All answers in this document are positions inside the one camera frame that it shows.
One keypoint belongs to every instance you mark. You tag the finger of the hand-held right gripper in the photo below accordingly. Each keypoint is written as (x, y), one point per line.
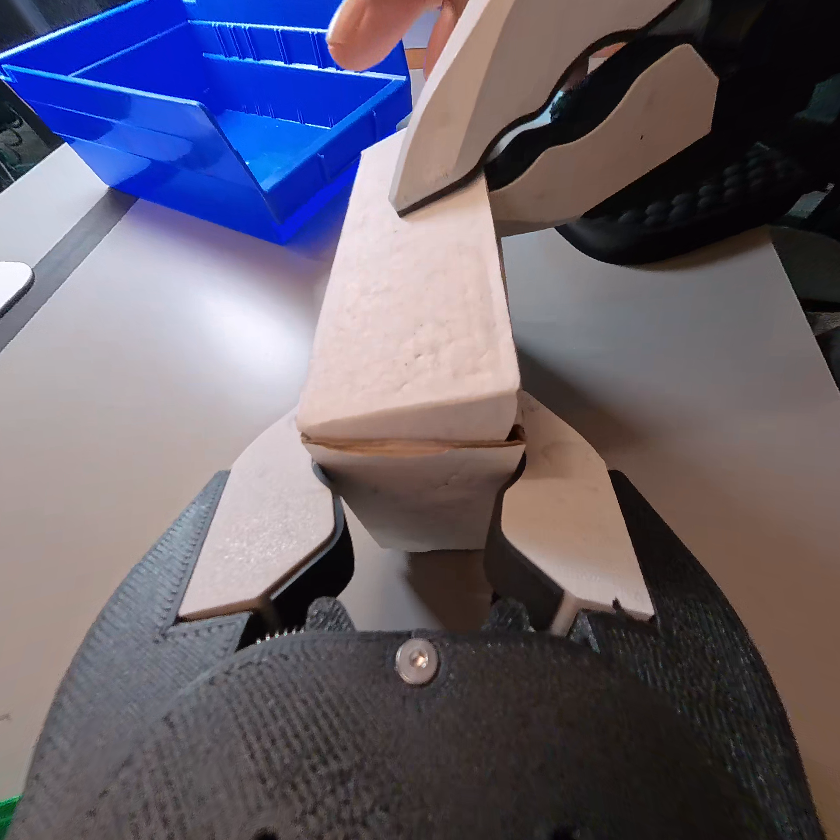
(499, 79)
(643, 131)

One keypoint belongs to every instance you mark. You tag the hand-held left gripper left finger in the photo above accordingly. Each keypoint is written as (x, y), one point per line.
(262, 531)

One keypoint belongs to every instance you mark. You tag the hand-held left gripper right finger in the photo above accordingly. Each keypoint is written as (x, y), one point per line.
(577, 525)

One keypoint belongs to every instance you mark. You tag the white cardboard box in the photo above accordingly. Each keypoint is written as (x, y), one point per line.
(407, 328)

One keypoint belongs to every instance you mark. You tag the blue plastic bin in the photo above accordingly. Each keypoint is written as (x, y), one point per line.
(164, 111)

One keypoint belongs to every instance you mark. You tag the green plastic bin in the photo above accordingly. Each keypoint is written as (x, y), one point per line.
(8, 814)

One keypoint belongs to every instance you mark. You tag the person's right hand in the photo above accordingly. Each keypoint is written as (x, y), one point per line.
(374, 33)

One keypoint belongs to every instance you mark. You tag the black round seat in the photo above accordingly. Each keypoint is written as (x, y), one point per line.
(689, 216)

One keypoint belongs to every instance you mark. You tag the white metal stand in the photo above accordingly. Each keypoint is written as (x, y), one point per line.
(13, 289)

